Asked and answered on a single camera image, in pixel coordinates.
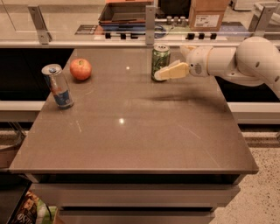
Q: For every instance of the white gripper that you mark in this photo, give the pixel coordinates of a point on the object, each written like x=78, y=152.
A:
x=199, y=64

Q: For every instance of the green soda can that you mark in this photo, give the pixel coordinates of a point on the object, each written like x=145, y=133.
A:
x=160, y=58

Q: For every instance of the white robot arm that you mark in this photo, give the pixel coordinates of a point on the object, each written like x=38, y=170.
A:
x=255, y=61

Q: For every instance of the redbull can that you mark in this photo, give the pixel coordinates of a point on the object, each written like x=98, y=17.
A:
x=57, y=83

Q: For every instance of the cardboard box with label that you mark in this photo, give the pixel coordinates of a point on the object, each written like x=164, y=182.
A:
x=206, y=15

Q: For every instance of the open dark tray box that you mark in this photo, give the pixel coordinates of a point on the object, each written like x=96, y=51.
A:
x=126, y=11

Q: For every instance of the red apple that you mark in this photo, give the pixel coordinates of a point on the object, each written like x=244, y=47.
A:
x=80, y=69

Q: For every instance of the grey table drawer cabinet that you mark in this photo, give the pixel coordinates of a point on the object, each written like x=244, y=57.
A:
x=139, y=198

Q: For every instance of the snack bag on floor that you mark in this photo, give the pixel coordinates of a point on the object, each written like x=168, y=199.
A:
x=34, y=210

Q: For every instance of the middle metal glass bracket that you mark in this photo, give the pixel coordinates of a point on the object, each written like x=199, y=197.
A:
x=149, y=25

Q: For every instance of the metal glass bracket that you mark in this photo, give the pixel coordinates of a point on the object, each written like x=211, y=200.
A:
x=266, y=20
x=149, y=25
x=44, y=36

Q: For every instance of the right metal glass bracket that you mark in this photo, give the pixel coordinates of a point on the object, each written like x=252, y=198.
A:
x=266, y=20

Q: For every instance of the left metal glass bracket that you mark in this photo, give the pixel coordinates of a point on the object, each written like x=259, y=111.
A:
x=44, y=36

